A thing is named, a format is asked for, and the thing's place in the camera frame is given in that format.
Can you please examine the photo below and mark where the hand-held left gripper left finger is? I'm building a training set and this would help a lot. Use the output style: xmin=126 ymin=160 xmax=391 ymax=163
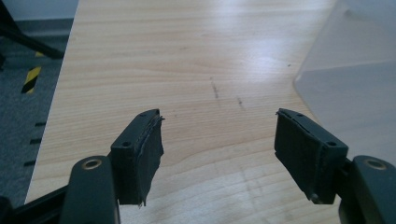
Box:
xmin=110 ymin=108 xmax=165 ymax=207

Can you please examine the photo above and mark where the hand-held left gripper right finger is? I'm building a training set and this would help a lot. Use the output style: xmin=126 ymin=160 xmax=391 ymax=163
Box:
xmin=274 ymin=107 xmax=349 ymax=205

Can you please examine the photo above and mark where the clear plastic storage box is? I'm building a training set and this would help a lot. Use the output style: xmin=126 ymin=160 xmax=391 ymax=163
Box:
xmin=293 ymin=0 xmax=396 ymax=166

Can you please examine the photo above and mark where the yellow black striped floor tape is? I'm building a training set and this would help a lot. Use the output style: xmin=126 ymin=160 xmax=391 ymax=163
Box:
xmin=21 ymin=50 xmax=45 ymax=94

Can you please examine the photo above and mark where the black metal stand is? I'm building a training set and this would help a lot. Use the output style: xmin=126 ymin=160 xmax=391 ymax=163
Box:
xmin=0 ymin=0 xmax=64 ymax=60

